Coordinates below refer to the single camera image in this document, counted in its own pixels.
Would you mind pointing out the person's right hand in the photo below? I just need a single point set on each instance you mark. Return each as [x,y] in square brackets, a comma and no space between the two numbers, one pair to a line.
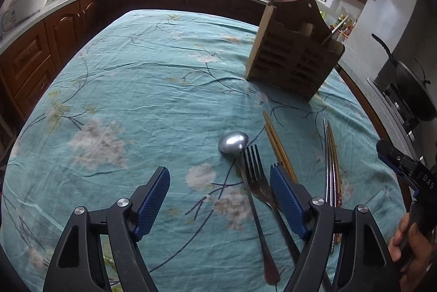
[423,254]

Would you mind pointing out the black wok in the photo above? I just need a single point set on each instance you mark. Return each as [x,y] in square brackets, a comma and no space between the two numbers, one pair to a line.
[413,87]

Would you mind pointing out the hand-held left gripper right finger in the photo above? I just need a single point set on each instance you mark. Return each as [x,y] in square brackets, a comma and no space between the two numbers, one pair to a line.
[286,196]

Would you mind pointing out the wooden lower kitchen cabinets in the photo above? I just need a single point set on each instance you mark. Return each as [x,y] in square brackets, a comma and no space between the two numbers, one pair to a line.
[65,29]

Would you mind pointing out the wooden chopstick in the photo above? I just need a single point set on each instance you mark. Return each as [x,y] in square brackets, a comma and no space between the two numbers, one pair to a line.
[283,155]
[273,133]

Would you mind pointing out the thin wooden stick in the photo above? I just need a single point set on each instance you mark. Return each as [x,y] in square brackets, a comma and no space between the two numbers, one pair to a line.
[332,34]

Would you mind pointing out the metal fork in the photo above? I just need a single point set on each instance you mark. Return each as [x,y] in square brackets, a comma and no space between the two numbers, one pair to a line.
[257,183]

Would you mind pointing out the wooden utensil holder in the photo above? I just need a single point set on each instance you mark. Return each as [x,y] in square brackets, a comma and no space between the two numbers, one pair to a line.
[290,53]

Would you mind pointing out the metal spoon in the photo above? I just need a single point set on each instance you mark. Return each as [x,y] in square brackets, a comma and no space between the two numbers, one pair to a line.
[234,142]

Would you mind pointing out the condiment bottles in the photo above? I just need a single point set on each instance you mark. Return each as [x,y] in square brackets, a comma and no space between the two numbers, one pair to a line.
[344,26]

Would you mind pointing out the white and red rice cooker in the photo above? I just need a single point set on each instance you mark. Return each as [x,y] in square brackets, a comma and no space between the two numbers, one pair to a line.
[29,2]

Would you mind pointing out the teal floral tablecloth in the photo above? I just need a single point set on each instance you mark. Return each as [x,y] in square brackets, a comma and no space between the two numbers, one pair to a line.
[136,90]

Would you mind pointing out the gas stove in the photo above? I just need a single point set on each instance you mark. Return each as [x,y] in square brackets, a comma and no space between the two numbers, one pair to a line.
[396,104]

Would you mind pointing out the metal chopstick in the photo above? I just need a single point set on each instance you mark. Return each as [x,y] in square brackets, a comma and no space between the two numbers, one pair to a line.
[327,159]
[334,159]

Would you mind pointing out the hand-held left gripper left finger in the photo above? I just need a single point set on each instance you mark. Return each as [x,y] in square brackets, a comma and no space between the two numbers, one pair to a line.
[155,200]

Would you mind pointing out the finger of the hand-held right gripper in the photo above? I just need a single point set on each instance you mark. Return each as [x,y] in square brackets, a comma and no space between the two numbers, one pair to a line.
[392,155]

